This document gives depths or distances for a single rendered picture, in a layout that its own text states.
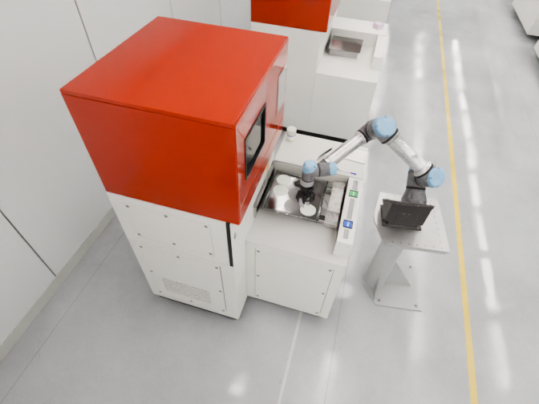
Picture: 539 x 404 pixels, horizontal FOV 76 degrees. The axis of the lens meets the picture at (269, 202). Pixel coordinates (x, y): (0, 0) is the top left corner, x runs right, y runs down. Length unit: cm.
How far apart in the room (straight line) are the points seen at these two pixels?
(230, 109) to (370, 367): 207
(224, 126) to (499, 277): 286
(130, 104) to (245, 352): 189
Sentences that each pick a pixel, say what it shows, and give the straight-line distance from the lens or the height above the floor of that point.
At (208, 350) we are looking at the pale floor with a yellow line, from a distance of 273.
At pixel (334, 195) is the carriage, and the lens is 236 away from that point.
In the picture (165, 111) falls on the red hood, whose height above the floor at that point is 181.
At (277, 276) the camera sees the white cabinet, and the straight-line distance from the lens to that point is 239.
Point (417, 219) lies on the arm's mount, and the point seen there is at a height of 92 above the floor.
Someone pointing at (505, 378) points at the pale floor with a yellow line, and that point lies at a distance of 317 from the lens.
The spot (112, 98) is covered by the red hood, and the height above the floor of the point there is 182.
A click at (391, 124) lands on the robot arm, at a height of 147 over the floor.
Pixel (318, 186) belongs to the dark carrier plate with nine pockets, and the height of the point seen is 90.
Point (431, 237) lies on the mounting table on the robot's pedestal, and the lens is 243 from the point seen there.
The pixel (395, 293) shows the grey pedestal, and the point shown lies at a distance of 308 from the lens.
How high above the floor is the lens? 257
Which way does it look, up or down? 48 degrees down
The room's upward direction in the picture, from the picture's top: 3 degrees clockwise
